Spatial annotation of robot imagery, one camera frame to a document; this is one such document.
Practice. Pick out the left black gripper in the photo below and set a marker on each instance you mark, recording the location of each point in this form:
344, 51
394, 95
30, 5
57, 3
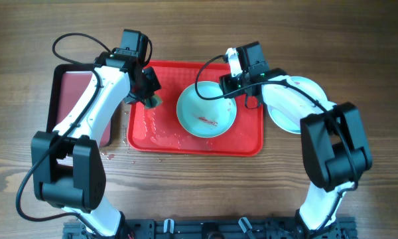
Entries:
154, 85

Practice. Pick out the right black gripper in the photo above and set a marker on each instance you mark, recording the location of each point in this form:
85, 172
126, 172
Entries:
229, 83

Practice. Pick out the green yellow sponge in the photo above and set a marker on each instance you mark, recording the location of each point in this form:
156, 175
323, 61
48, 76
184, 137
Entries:
152, 102

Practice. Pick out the light blue plate back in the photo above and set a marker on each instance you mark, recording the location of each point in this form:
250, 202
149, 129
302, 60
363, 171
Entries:
200, 114

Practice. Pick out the light blue plate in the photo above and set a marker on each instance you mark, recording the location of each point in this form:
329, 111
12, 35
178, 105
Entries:
200, 114
286, 107

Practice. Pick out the light blue plate front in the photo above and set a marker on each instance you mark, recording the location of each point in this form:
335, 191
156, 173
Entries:
286, 107

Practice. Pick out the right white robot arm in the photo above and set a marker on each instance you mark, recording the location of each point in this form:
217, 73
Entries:
335, 150

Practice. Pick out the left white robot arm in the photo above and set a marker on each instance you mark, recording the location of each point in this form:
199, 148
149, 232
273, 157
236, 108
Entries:
67, 168

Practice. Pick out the red plastic tray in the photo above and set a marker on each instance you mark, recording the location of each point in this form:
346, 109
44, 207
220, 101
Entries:
159, 129

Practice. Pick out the dark water tray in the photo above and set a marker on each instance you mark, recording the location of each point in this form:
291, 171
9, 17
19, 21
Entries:
72, 89

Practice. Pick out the black mounting rail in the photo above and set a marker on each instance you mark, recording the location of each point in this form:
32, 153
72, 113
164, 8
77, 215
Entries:
279, 227

